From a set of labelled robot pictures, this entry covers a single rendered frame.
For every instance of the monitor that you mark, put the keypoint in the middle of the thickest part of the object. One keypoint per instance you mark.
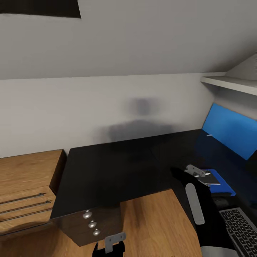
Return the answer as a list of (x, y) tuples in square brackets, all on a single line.
[(251, 166)]

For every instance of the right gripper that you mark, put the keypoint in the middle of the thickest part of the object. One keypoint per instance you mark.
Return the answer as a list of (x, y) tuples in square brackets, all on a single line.
[(179, 173)]

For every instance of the notebook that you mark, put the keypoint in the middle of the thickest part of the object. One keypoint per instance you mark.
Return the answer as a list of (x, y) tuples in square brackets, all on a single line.
[(209, 179)]

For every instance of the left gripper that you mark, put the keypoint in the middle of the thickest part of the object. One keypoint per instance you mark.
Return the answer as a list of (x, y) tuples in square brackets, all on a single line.
[(117, 251)]

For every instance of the mouse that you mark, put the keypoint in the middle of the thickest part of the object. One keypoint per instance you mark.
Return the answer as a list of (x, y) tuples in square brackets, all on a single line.
[(220, 201)]

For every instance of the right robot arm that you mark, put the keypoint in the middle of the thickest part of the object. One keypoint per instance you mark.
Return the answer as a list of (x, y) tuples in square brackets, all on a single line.
[(210, 226)]

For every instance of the folder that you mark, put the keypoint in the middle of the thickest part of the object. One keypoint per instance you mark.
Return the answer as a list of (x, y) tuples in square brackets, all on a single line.
[(223, 190)]

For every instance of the keyboard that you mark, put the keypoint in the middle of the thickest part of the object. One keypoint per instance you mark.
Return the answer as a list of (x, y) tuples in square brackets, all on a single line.
[(241, 230)]

